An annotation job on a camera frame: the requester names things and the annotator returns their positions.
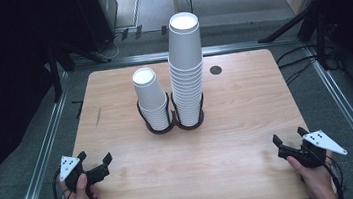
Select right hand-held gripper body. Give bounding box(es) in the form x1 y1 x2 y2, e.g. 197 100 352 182
275 127 350 172

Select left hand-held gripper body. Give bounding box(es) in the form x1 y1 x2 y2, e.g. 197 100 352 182
57 151 113 199

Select black double ring cup holder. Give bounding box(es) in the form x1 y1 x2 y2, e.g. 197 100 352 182
135 87 208 138

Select white paper cup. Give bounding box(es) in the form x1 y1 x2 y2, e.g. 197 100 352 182
163 10 205 72

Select person's right hand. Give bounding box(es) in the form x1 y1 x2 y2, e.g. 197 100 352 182
286 149 339 199

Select black floor tape marks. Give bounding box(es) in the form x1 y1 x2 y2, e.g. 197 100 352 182
70 99 86 121

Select short stack of white cups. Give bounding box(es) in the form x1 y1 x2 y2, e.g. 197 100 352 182
131 65 173 134

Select black round table grommet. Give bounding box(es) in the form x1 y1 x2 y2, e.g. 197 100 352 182
209 64 224 76

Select black tripod stand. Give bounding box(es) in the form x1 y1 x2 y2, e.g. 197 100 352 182
44 35 117 104
253 0 351 78

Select dark cabinet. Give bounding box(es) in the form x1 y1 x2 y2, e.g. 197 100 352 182
73 0 124 55

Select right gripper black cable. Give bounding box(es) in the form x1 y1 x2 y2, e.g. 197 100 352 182
318 151 347 199

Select black floor cables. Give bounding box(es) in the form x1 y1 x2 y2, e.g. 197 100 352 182
273 40 346 86

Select white floor cable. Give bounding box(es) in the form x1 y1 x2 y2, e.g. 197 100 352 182
94 31 129 63

